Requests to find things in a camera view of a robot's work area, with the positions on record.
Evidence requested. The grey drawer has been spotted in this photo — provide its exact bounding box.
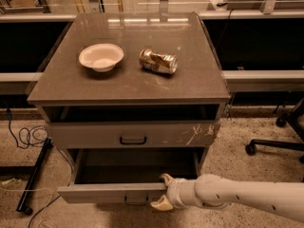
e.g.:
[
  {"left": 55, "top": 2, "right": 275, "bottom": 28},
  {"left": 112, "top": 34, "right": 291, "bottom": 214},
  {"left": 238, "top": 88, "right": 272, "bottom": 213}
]
[
  {"left": 58, "top": 147, "right": 207, "bottom": 205},
  {"left": 46, "top": 121, "right": 220, "bottom": 149}
]

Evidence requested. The crushed gold soda can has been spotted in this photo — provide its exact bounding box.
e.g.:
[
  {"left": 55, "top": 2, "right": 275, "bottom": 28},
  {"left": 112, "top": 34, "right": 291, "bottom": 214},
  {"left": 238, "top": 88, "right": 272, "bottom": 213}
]
[{"left": 139, "top": 48, "right": 178, "bottom": 75}]

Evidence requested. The grey top drawer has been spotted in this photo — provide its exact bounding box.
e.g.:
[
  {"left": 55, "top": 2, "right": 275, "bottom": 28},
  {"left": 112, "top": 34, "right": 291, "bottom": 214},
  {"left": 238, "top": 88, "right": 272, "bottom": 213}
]
[{"left": 46, "top": 121, "right": 220, "bottom": 149}]

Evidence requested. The grey metal rail frame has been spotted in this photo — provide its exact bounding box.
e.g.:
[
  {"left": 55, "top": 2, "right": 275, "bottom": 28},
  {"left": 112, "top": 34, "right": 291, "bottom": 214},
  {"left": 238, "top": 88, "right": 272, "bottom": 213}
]
[{"left": 0, "top": 14, "right": 304, "bottom": 95}]

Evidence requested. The black hanging cable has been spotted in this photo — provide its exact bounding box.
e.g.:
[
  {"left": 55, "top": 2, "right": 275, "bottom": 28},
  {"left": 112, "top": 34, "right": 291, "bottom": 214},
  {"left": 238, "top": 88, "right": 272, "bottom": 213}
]
[{"left": 211, "top": 1, "right": 236, "bottom": 55}]

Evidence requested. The black office chair base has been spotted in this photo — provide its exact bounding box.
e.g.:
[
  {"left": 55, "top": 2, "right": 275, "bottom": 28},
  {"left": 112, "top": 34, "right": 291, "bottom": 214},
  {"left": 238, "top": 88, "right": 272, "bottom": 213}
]
[{"left": 245, "top": 99, "right": 304, "bottom": 156}]

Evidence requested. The black metal stand leg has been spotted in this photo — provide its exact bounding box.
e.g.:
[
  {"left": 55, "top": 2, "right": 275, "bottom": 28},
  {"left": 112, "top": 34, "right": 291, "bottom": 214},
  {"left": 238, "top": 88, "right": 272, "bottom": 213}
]
[{"left": 16, "top": 138, "right": 52, "bottom": 216}]

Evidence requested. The white cable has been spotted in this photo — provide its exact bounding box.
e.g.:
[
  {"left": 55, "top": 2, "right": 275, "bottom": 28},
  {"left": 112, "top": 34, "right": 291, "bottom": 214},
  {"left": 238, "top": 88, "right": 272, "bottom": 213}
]
[{"left": 0, "top": 176, "right": 58, "bottom": 228}]

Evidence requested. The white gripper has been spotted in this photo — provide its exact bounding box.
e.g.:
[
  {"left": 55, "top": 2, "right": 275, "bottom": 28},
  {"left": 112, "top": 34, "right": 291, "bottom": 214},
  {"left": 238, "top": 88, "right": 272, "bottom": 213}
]
[{"left": 150, "top": 173, "right": 197, "bottom": 211}]

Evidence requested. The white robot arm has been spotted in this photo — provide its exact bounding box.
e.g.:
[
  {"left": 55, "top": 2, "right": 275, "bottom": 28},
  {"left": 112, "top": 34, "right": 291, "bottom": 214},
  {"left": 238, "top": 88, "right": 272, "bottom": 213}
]
[{"left": 151, "top": 174, "right": 304, "bottom": 222}]

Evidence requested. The grey drawer cabinet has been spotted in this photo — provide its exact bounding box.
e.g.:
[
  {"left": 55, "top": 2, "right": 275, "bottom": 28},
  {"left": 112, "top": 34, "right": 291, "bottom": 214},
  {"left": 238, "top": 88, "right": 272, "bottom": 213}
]
[{"left": 27, "top": 10, "right": 232, "bottom": 157}]

